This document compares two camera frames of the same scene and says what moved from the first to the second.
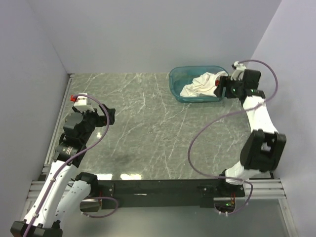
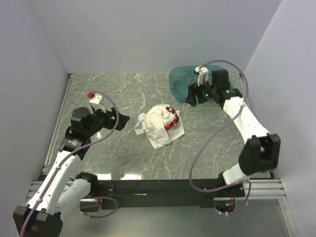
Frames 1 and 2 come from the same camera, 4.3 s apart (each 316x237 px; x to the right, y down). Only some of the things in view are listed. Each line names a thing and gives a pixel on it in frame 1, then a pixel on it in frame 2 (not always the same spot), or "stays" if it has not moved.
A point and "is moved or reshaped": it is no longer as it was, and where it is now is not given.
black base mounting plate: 165,194 stays
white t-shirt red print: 205,84 is moved or reshaped
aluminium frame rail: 262,188 stays
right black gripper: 225,82 → 191,99
